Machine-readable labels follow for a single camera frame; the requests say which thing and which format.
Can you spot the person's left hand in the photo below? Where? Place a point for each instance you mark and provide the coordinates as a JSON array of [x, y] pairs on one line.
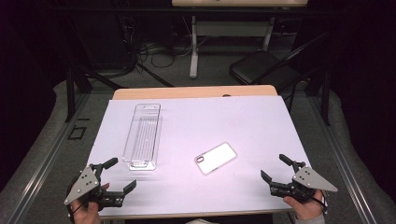
[[87, 214]]

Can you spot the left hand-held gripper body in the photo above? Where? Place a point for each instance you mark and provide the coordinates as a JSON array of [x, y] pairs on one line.
[[83, 183]]

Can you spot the wooden desk with white legs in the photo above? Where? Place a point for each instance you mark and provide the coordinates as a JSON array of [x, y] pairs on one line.
[[230, 28]]

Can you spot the metal floor rail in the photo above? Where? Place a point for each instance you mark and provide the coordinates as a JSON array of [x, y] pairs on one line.
[[46, 161], [342, 168]]

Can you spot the black folding chair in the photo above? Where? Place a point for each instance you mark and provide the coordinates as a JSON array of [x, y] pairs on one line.
[[261, 67]]

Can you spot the black metal stand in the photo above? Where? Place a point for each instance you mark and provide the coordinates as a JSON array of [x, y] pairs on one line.
[[71, 90], [325, 93]]

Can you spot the white table cover board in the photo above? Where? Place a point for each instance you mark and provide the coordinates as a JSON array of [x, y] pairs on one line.
[[236, 124]]

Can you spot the person's white clothing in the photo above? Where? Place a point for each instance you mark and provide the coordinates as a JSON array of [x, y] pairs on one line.
[[199, 221]]

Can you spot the person's right hand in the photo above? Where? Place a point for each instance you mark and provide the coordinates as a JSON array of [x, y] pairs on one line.
[[306, 209]]

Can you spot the clear plastic storage bin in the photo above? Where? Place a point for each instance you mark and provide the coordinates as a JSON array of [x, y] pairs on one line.
[[144, 137]]

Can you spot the person's grey sleeve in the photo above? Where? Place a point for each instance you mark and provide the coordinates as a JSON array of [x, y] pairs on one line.
[[311, 220]]

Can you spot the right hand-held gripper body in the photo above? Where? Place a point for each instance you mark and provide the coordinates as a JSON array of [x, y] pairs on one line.
[[311, 181]]

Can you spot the translucent white phone case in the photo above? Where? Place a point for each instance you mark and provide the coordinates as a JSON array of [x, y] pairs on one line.
[[216, 158]]

